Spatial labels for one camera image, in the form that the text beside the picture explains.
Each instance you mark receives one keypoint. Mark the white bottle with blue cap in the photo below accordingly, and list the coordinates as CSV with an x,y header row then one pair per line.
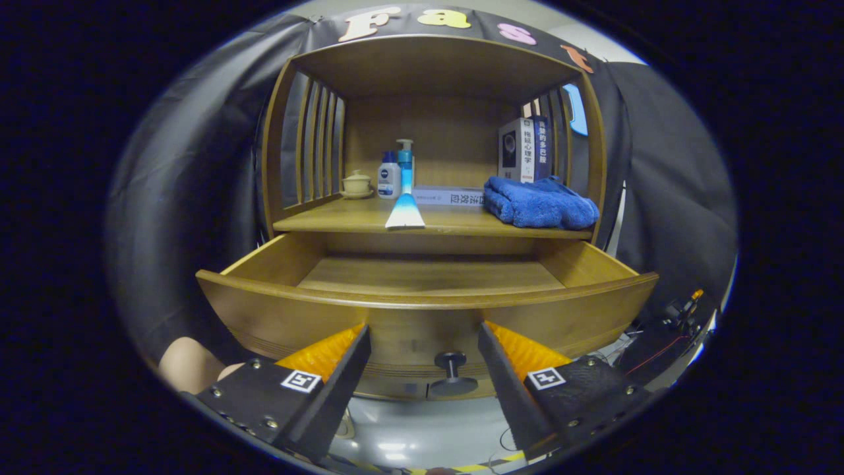
x,y
388,181

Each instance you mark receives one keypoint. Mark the blue pump bottle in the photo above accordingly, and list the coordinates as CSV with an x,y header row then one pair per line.
x,y
405,158

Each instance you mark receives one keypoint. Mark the pale blue lying book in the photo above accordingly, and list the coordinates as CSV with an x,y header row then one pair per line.
x,y
448,196

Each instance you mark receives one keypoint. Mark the person's knee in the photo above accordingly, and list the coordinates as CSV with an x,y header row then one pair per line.
x,y
188,366
231,371

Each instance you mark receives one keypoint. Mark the yellow and black floor tape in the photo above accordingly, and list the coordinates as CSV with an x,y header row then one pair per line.
x,y
475,467

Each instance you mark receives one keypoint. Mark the cream lidded teacup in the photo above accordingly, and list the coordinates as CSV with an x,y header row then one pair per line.
x,y
357,185

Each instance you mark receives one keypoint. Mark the wooden countertop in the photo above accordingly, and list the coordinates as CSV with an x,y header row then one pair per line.
x,y
455,221

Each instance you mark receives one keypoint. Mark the orange and black tool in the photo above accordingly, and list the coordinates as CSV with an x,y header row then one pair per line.
x,y
686,310

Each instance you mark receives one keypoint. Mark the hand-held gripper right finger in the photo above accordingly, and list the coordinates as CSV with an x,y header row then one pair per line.
x,y
514,396

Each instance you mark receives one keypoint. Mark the wooden cabinet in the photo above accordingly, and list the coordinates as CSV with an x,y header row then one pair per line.
x,y
428,132

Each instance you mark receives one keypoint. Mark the blue folded towel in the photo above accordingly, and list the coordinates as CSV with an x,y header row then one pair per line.
x,y
541,204

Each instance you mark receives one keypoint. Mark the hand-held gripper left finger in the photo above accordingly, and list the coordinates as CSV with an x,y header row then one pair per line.
x,y
333,402

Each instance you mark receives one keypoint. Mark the dark blue standing book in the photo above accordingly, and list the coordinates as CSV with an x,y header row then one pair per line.
x,y
542,152

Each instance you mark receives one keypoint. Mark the wooden drawer with black knob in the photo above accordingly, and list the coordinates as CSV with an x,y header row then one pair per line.
x,y
428,277

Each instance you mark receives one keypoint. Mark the white standing book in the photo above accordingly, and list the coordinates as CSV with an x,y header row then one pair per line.
x,y
524,152

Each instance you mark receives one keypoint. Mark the blue and white cosmetic tube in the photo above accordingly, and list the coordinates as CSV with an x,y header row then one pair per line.
x,y
405,212

